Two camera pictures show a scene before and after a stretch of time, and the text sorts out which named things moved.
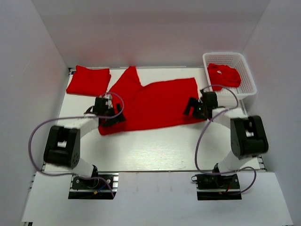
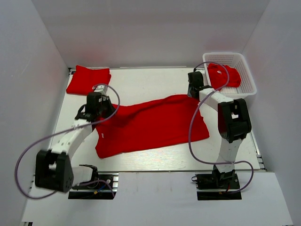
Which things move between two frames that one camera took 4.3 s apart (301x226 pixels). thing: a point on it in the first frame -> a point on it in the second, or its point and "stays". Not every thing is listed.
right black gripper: x=192 y=102 -> x=189 y=93
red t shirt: x=156 y=104 -> x=123 y=128
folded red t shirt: x=89 y=82 stays
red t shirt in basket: x=223 y=76 stays
